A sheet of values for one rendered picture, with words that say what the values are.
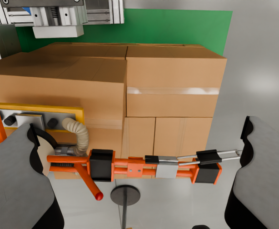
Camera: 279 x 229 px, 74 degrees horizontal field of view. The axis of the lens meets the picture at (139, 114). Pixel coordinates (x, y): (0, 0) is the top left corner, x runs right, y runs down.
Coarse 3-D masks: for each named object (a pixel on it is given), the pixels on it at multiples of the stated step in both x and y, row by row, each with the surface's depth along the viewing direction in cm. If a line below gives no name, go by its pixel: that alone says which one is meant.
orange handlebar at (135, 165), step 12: (0, 120) 52; (0, 132) 52; (48, 156) 58; (60, 156) 58; (72, 156) 59; (60, 168) 60; (72, 168) 60; (120, 168) 62; (132, 168) 60; (192, 168) 61
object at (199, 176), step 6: (198, 168) 59; (204, 168) 59; (210, 168) 60; (216, 168) 60; (198, 174) 60; (204, 174) 61; (210, 174) 61; (216, 174) 61; (192, 180) 62; (198, 180) 62; (204, 180) 62; (210, 180) 62; (216, 180) 62
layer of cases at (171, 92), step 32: (128, 64) 108; (160, 64) 108; (192, 64) 109; (224, 64) 109; (128, 96) 118; (160, 96) 118; (192, 96) 119; (128, 128) 129; (160, 128) 130; (192, 128) 131
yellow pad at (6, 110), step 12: (0, 108) 62; (12, 108) 62; (24, 108) 62; (36, 108) 62; (48, 108) 62; (60, 108) 63; (72, 108) 63; (12, 120) 61; (48, 120) 64; (60, 120) 64; (84, 120) 66
